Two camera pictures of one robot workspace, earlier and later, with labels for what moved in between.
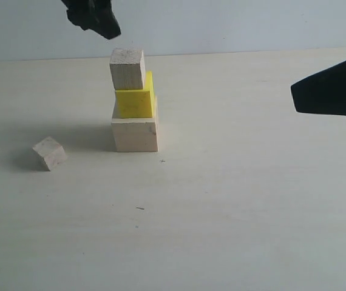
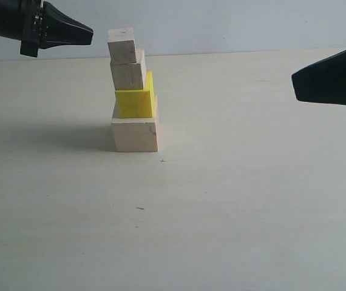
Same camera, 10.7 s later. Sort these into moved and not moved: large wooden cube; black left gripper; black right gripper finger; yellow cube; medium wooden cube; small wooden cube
Moved: small wooden cube; black right gripper finger; black left gripper
Not moved: large wooden cube; yellow cube; medium wooden cube
